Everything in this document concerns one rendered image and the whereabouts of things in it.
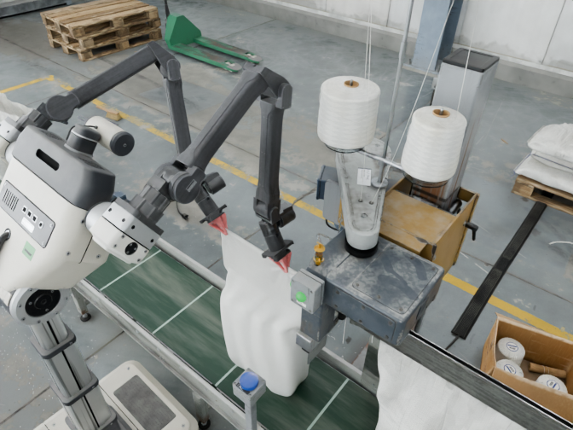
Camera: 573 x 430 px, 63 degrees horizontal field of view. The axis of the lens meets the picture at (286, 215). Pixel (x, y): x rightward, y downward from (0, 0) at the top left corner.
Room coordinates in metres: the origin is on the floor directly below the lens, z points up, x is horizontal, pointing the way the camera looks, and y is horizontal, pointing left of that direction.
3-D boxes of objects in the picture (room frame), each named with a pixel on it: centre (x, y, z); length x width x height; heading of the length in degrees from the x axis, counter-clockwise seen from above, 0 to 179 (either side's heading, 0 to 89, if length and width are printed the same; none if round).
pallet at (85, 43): (6.37, 2.48, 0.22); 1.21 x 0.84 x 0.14; 142
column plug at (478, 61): (1.23, -0.48, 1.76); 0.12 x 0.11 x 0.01; 142
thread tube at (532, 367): (1.43, -1.41, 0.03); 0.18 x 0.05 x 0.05; 75
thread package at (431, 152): (1.05, -0.37, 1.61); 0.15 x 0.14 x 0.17; 52
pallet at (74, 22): (6.32, 2.49, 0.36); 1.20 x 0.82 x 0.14; 138
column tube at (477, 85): (1.23, -0.48, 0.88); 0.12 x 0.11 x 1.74; 142
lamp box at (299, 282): (0.82, -0.06, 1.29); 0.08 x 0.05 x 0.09; 52
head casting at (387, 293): (0.87, -0.24, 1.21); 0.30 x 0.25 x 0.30; 52
